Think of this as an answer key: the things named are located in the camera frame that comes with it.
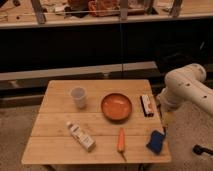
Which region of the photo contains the translucent plastic cup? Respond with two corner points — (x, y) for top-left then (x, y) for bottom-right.
(71, 87), (86, 109)

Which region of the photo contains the white bottle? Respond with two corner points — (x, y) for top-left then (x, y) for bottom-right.
(67, 122), (96, 152)

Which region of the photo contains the black object on floor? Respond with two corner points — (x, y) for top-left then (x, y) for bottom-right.
(193, 145), (213, 156)

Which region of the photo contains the orange ceramic bowl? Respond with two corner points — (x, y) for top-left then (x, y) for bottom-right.
(101, 93), (132, 121)

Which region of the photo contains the orange carrot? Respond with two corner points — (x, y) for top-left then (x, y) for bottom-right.
(117, 128), (127, 162)

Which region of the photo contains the blue cloth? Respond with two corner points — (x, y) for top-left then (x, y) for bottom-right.
(146, 130), (165, 155)

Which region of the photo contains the wooden folding table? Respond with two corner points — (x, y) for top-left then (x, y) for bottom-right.
(22, 80), (171, 165)

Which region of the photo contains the black white box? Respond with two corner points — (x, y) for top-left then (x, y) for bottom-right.
(140, 94), (154, 117)

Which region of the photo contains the wooden shelf with clutter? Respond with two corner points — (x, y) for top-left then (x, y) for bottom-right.
(0, 0), (213, 29)

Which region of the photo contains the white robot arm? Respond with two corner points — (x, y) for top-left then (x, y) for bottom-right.
(157, 63), (213, 117)

